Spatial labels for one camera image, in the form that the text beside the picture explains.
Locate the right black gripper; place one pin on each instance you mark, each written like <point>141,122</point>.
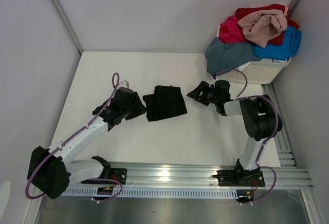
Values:
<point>194,94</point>

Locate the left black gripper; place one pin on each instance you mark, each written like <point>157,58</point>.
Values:
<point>140,109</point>

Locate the black t shirt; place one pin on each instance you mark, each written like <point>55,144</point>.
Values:
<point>166,102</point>

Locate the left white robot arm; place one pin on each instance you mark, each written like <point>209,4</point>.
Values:
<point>52,170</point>

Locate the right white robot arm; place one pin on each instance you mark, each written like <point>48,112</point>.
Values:
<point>261,122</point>

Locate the grey blue t shirt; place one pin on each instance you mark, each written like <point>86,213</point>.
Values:
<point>221,57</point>

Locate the white laundry basket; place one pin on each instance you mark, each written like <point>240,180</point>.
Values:
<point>254,74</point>

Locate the magenta t shirt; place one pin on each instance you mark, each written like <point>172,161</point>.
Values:
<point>230,31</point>

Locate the beige pink t shirt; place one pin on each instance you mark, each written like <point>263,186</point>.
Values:
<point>262,26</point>

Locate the dark red t shirt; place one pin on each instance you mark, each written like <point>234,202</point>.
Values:
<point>242,12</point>

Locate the bright blue t shirt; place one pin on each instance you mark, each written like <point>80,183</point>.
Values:
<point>290,46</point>

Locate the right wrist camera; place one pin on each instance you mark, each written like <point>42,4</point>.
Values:
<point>213,82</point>

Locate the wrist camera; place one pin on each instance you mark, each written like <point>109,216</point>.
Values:
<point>124,84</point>
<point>213,82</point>

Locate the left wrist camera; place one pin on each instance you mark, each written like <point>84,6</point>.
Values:
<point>124,84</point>

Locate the aluminium mounting rail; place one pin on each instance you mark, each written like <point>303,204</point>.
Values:
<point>147,175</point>

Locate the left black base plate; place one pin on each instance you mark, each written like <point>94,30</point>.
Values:
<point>117,174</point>

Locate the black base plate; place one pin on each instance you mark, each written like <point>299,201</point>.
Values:
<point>240,178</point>
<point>117,174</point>

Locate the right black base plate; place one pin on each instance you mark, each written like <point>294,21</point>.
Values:
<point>240,178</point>

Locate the white slotted cable duct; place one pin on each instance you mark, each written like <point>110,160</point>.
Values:
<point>88,191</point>

